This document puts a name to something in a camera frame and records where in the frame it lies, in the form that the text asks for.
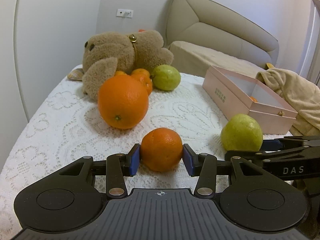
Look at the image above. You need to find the orange mandarin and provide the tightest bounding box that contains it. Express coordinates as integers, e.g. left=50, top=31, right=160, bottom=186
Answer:
left=140, top=128, right=183, bottom=172
left=250, top=96, right=258, bottom=102
left=131, top=68, right=150, bottom=77
left=114, top=71, right=127, bottom=76
left=131, top=74, right=153, bottom=95

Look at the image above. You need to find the large orange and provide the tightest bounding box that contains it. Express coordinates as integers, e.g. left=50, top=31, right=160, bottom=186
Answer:
left=98, top=75, right=149, bottom=129

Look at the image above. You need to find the green guava fruit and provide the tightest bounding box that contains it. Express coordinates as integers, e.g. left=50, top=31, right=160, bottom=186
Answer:
left=150, top=64, right=181, bottom=91

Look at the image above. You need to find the orange mandarin in box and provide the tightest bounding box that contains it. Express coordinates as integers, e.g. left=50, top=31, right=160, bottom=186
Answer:
left=250, top=96, right=258, bottom=102

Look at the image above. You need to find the pink cardboard box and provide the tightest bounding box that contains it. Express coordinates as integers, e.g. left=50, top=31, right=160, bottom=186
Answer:
left=202, top=66, right=297, bottom=134

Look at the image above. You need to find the beige blanket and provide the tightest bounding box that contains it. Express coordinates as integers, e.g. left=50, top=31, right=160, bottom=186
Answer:
left=256, top=68, right=320, bottom=136

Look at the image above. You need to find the white lace tablecloth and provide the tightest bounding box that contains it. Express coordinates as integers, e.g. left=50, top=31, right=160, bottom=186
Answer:
left=1, top=74, right=227, bottom=239

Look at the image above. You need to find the brown plush bunny toy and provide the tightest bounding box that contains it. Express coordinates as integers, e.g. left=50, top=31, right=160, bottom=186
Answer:
left=67, top=30, right=174, bottom=101

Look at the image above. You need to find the beige upholstered bed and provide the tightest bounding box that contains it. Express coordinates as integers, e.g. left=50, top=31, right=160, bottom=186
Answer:
left=165, top=0, right=279, bottom=77

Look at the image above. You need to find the white wall socket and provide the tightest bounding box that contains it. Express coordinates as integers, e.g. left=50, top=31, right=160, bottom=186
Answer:
left=116, top=9, right=133, bottom=18

